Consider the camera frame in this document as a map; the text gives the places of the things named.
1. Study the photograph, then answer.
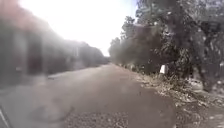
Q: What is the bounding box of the row of buildings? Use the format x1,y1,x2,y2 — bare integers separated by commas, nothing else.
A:
0,3,109,88

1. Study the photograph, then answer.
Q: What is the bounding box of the small white sign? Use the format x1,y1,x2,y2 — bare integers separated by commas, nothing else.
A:
159,64,167,75

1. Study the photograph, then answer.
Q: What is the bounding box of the leaf-littered verge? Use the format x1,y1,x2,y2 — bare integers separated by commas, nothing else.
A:
131,68,224,128

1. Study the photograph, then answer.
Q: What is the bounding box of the row of trees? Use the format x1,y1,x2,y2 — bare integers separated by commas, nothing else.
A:
108,0,224,93

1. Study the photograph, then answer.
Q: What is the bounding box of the grey-brown dirt road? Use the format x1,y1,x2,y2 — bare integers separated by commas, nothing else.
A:
0,63,178,128

